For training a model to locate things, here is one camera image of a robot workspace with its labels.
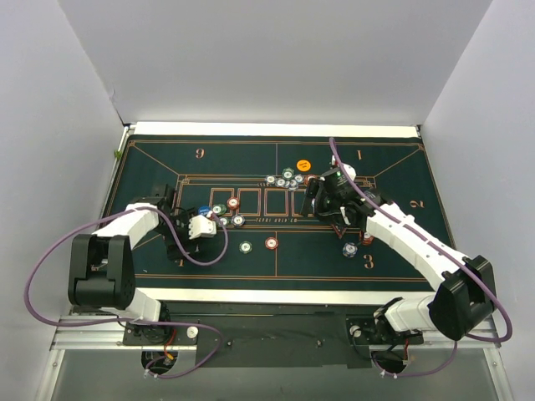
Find red chips position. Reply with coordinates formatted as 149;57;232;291
227;197;240;210
361;232;374;246

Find blue chips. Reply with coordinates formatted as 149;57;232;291
342;242;358;258

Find blue chip position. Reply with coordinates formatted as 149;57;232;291
231;215;245;226

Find green poker chip stack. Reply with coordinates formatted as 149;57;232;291
239;241;252;254

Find red poker chip stack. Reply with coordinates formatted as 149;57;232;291
265;237;278;250

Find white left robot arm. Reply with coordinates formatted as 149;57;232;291
68;185;196;344

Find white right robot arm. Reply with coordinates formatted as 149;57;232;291
301;167;497;342

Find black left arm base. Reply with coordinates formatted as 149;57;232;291
117;317;197;346

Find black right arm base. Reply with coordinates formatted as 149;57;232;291
345;316;424;346

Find blue small blind button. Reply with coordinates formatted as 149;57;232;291
197;206;211;216

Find orange dealer button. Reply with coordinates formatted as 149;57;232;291
296;159;312;172

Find green poker table mat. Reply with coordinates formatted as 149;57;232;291
105;135;429;292

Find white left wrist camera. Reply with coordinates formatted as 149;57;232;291
188;216;217;241

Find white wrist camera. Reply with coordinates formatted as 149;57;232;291
188;216;217;241
331;156;357;180

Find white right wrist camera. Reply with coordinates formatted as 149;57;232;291
331;156;357;180

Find aluminium frame rail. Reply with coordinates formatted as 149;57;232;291
37;322;513;400

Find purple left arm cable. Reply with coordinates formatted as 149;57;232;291
23;206;229;379

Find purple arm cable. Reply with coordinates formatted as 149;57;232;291
23;206;229;379
329;136;513;379

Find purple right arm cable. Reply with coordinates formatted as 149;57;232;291
329;136;513;379

